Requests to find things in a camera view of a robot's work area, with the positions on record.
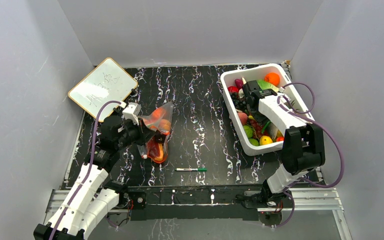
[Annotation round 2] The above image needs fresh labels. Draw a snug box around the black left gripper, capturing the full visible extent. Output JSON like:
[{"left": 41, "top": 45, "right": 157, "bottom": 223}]
[{"left": 116, "top": 116, "right": 156, "bottom": 150}]

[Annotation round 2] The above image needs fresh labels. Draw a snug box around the clear zip bag orange zipper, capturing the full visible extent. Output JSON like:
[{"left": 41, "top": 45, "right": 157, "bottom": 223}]
[{"left": 137, "top": 102, "right": 174, "bottom": 164}]

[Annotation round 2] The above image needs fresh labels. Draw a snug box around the orange papaya slice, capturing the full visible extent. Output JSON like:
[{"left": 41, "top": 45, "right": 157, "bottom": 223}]
[{"left": 146, "top": 135, "right": 168, "bottom": 164}]

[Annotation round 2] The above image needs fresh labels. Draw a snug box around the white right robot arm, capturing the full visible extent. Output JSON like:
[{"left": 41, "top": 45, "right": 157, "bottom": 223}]
[{"left": 242, "top": 80, "right": 326, "bottom": 207}]

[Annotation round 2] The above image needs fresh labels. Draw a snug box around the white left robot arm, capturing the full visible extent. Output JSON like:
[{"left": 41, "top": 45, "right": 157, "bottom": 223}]
[{"left": 33, "top": 115, "right": 171, "bottom": 240}]

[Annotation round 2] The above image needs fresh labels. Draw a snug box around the green lettuce leaf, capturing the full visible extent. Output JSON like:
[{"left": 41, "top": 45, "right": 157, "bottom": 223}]
[{"left": 256, "top": 79, "right": 279, "bottom": 93}]

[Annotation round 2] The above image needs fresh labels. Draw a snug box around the dark grape bunch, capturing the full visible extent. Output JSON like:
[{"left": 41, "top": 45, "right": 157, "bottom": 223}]
[{"left": 229, "top": 92, "right": 247, "bottom": 112}]

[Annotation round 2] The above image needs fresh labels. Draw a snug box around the purple onion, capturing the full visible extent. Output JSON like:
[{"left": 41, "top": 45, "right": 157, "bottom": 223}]
[{"left": 234, "top": 78, "right": 244, "bottom": 90}]

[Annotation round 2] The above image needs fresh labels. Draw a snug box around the white plastic bin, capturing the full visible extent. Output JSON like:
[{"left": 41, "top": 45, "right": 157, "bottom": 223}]
[{"left": 220, "top": 63, "right": 321, "bottom": 157}]

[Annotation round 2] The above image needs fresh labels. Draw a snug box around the red apple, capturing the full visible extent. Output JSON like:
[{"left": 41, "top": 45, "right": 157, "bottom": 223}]
[{"left": 227, "top": 86, "right": 239, "bottom": 94}]

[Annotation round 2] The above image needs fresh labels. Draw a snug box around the orange fruit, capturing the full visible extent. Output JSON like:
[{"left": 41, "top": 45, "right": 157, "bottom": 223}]
[{"left": 264, "top": 72, "right": 280, "bottom": 87}]

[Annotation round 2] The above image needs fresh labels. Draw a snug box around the green capped marker pen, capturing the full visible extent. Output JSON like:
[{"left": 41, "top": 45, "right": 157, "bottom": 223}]
[{"left": 175, "top": 168, "right": 207, "bottom": 173}]

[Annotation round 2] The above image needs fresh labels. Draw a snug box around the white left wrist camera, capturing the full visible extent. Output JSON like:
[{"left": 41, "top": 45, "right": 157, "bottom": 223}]
[{"left": 122, "top": 102, "right": 141, "bottom": 125}]

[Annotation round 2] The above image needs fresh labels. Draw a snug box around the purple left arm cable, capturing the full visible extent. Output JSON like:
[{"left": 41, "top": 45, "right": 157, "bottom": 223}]
[{"left": 47, "top": 100, "right": 127, "bottom": 240}]

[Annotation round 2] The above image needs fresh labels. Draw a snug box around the small whiteboard yellow frame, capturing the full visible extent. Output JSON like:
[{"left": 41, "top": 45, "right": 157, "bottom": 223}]
[{"left": 68, "top": 57, "right": 138, "bottom": 118}]

